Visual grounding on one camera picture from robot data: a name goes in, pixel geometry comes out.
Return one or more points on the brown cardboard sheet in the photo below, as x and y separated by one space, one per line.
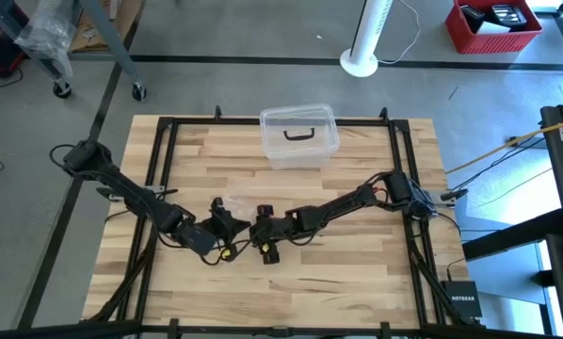
98 33

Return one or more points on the striped black device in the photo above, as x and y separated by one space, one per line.
507 14

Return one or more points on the white paper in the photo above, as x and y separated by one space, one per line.
493 28

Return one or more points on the black aluminium table frame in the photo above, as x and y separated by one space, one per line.
206 121

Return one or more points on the plain black device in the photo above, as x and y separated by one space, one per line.
472 16

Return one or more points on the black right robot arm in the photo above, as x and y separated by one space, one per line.
347 200

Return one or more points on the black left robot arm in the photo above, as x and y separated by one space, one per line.
131 193

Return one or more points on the crumpled clear plastic wrap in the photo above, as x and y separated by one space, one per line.
51 28

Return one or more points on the clear plastic storage bin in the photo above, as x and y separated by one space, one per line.
291 162

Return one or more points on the clear plastic zip bag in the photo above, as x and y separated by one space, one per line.
239 205

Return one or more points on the grey metal cart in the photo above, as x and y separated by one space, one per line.
114 47

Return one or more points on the red plastic crate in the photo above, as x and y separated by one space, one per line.
498 44

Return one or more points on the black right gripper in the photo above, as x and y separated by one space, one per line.
279 228

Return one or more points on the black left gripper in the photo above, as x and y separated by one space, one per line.
222 226

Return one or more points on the black Netgear network switch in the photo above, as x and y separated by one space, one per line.
462 299

